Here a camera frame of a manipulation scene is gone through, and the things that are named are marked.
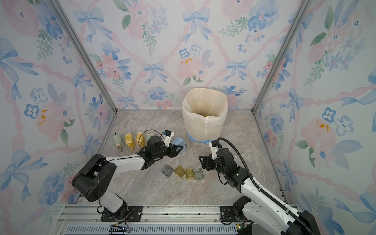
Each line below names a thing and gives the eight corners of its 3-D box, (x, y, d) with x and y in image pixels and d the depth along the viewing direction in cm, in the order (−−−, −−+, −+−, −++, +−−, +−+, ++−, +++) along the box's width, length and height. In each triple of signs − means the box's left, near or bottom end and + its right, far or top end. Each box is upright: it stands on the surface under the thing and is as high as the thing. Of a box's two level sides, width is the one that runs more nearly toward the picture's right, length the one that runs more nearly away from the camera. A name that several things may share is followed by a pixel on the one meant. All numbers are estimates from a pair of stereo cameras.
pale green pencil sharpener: (119, 152, 98) (114, 146, 92) (116, 142, 103) (111, 135, 97) (126, 149, 100) (121, 143, 93) (123, 140, 105) (119, 133, 98)
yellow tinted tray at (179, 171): (174, 171, 90) (173, 170, 89) (179, 166, 92) (179, 164, 91) (181, 178, 88) (181, 177, 86) (186, 172, 90) (186, 170, 89)
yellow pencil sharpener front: (129, 151, 99) (125, 144, 92) (129, 140, 104) (124, 134, 97) (135, 149, 100) (131, 142, 93) (133, 139, 105) (130, 132, 98)
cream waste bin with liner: (183, 148, 100) (181, 120, 77) (184, 119, 117) (183, 88, 94) (222, 148, 100) (231, 120, 77) (217, 119, 117) (224, 88, 94)
